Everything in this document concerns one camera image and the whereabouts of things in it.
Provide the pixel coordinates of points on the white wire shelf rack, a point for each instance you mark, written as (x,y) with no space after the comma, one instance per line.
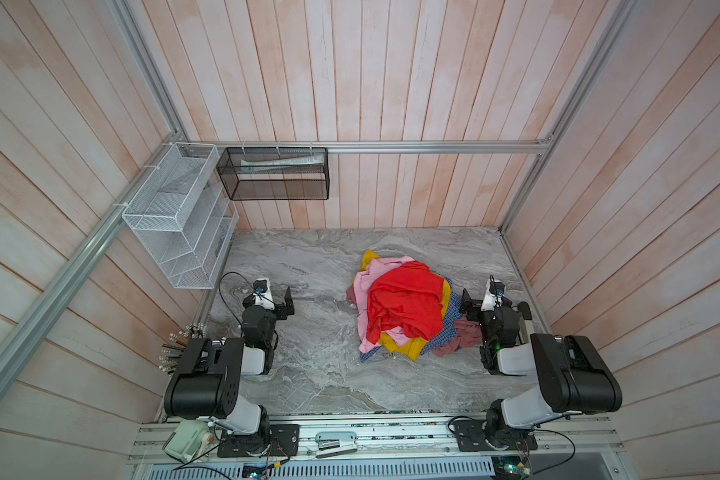
(182,216)

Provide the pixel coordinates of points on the maroon cloth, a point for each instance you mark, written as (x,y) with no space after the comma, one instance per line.
(468,335)

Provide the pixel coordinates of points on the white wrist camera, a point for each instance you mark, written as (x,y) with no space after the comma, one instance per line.
(262,293)
(494,296)

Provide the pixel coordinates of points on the white green device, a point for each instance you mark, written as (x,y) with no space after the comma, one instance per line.
(190,441)

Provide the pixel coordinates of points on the red pencil cup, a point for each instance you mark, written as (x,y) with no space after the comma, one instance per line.
(174,349)

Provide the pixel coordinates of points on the yellow cloth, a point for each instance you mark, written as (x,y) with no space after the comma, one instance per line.
(373,266)

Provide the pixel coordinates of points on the blue checkered cloth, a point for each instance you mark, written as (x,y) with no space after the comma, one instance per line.
(394,342)

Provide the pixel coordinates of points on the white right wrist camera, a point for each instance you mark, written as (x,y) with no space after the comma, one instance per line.
(494,296)

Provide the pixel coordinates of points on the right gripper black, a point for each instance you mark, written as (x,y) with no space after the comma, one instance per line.
(472,306)

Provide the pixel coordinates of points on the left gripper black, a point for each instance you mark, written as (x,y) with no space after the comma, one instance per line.
(282,303)

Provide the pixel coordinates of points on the red cloth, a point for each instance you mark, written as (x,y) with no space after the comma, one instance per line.
(409,297)

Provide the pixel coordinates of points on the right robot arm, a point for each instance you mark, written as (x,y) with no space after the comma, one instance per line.
(571,376)

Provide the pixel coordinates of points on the black mesh basket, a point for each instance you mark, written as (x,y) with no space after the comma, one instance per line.
(275,173)

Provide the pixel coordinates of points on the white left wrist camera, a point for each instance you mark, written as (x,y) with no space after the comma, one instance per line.
(262,293)

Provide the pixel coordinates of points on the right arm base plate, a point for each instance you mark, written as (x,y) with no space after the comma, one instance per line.
(474,435)

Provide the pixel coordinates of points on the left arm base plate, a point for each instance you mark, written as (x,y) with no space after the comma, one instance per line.
(277,440)

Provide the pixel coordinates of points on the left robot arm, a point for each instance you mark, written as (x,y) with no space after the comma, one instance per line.
(206,382)

